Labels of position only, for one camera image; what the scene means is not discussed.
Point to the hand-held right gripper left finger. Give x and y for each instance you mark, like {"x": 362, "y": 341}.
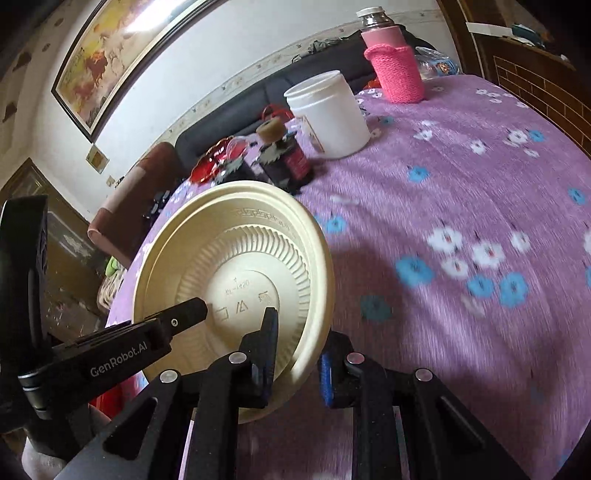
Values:
{"x": 271, "y": 344}

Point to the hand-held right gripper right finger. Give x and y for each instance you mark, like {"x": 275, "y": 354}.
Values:
{"x": 328, "y": 374}

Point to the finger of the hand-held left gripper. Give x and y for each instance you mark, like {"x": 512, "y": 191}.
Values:
{"x": 184, "y": 314}

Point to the beige plastic strainer basket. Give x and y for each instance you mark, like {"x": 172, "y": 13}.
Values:
{"x": 231, "y": 249}

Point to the wooden cabinet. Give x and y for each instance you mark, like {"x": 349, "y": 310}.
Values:
{"x": 64, "y": 258}

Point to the green toy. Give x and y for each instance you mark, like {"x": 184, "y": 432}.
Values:
{"x": 111, "y": 266}

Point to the brown armchair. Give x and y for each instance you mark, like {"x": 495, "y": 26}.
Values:
{"x": 138, "y": 198}

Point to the black ink bottle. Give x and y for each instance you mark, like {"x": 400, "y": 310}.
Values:
{"x": 238, "y": 170}

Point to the red plastic plate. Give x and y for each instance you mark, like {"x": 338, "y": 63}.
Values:
{"x": 207, "y": 161}

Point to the dark bottle with cork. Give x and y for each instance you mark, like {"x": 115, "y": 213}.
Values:
{"x": 288, "y": 159}

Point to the black leather sofa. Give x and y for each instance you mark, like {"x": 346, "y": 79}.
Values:
{"x": 258, "y": 92}

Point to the white plastic jar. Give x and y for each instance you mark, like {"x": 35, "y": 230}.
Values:
{"x": 332, "y": 115}

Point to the framed horse painting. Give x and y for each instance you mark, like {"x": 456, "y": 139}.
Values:
{"x": 120, "y": 55}

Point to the pink flask with knitted sleeve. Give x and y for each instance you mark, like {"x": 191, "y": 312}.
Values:
{"x": 397, "y": 64}

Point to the clear plastic bag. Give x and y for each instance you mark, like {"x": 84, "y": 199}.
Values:
{"x": 436, "y": 64}

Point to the wooden sideboard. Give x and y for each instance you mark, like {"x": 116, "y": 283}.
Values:
{"x": 535, "y": 69}

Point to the wall socket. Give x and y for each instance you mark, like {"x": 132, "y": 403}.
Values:
{"x": 111, "y": 181}

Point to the small wall calendar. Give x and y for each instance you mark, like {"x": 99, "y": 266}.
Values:
{"x": 98, "y": 158}

